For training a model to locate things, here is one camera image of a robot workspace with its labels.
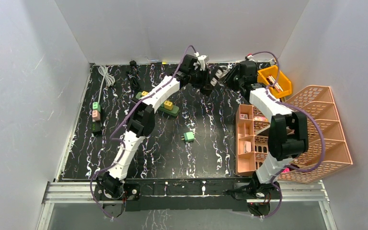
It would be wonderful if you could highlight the pink plug on black strip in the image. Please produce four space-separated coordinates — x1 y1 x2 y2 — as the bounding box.
92 110 101 122

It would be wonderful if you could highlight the yellow storage bin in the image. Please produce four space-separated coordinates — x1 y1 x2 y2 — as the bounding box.
257 65 293 99

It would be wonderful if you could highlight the green plug adapter dark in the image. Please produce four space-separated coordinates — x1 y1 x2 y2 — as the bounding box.
183 132 195 143

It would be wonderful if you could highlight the green plug on black strip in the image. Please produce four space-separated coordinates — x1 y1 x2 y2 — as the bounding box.
92 102 101 113

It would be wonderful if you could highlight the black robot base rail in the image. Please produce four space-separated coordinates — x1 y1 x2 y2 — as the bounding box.
90 176 281 218

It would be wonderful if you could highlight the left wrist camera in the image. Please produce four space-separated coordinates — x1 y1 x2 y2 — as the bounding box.
194 52 209 71

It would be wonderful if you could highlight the white coiled cable left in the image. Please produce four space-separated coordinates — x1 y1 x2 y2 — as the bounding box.
97 65 115 104

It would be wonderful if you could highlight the pink compartment organizer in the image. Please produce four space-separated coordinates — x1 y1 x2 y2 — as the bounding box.
235 104 270 176

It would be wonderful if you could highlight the pink tiered file rack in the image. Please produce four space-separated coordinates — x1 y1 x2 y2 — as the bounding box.
279 85 353 184

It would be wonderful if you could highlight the black coiled cable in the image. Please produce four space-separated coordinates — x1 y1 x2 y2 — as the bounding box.
126 60 142 94

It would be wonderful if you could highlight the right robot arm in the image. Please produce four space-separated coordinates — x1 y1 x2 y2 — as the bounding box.
215 60 309 198

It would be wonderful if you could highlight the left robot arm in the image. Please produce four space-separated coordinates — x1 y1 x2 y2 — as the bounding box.
97 52 213 199

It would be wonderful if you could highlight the green power strip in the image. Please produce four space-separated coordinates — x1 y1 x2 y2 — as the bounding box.
135 91 180 117

